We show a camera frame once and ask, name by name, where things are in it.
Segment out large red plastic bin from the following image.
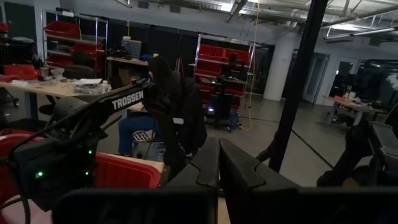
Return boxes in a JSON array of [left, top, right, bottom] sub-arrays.
[[0, 128, 165, 224]]

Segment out metal shelf with red bins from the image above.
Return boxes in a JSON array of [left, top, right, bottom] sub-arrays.
[[41, 9, 109, 78]]

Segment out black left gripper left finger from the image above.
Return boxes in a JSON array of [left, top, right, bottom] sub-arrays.
[[52, 136, 220, 224]]

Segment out black frame post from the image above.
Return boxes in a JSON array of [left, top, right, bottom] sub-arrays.
[[256, 0, 329, 173]]

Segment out person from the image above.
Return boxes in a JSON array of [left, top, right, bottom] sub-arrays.
[[117, 55, 208, 162]]

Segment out long light wooden table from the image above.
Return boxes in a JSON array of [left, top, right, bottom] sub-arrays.
[[0, 78, 113, 98]]

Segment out wooden table with clutter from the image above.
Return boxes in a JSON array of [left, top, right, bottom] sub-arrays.
[[322, 91, 388, 126]]

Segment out wooden desk with equipment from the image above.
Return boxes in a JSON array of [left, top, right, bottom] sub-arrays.
[[105, 36, 150, 82]]

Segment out black equipment cart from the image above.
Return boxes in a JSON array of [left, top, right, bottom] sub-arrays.
[[198, 74, 250, 129]]

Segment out chrome shelf with red bins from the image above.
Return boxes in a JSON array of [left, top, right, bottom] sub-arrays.
[[193, 33, 255, 110]]

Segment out black office chair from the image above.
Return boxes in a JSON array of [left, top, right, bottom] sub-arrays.
[[63, 50, 96, 80]]

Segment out yellow hanging extension cord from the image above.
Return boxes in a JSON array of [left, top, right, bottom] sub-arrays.
[[241, 0, 261, 132]]

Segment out white round column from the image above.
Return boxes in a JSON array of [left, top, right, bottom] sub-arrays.
[[263, 30, 300, 102]]

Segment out long ceiling tube lamp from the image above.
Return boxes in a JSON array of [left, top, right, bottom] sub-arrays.
[[323, 26, 398, 41]]

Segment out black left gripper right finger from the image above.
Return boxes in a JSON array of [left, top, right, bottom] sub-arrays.
[[220, 138, 398, 224]]

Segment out dark bulky seat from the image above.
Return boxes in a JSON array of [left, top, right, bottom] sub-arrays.
[[316, 119, 398, 188]]

